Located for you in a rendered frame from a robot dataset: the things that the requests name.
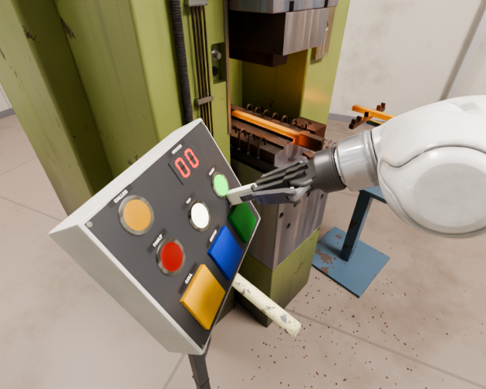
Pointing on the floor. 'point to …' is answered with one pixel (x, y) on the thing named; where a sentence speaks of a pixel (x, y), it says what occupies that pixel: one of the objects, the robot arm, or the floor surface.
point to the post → (198, 363)
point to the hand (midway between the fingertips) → (243, 194)
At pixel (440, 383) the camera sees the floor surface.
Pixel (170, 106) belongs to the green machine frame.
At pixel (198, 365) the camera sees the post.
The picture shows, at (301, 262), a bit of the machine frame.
